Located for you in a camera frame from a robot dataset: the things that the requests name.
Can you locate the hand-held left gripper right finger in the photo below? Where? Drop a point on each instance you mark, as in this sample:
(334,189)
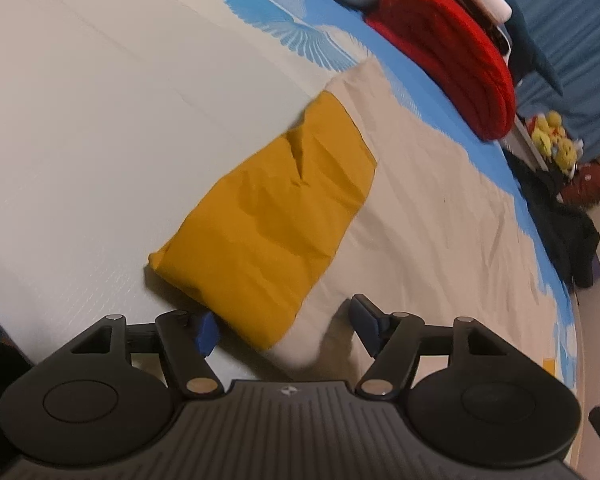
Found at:
(364,317)

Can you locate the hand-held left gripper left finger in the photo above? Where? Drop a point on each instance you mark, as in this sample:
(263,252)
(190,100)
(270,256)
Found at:
(206,335)

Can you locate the beige garment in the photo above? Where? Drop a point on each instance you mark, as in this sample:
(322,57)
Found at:
(430,210)

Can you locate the mustard yellow garment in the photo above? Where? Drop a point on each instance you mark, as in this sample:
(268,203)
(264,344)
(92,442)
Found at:
(270,220)

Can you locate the black cloth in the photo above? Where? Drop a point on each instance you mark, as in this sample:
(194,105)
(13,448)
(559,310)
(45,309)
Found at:
(560,220)

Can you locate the white mat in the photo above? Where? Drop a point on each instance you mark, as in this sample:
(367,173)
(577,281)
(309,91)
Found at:
(105,110)

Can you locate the dark red bag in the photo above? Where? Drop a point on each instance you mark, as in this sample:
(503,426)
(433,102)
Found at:
(590,185)

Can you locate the yellow plush toy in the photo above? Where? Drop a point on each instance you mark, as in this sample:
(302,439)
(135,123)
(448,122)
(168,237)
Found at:
(555,140)

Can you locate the red folded blanket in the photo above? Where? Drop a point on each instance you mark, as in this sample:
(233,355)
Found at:
(445,50)

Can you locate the blue and white printed bedsheet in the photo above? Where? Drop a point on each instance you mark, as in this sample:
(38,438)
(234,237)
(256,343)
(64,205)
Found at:
(325,7)

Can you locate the dark teal plush toy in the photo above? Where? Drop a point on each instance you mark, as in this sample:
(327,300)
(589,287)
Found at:
(525,35)

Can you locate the blue curtain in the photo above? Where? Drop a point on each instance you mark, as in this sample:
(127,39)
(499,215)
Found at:
(580,35)

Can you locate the grey bed rail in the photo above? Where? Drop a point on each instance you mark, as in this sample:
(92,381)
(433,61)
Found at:
(527,137)

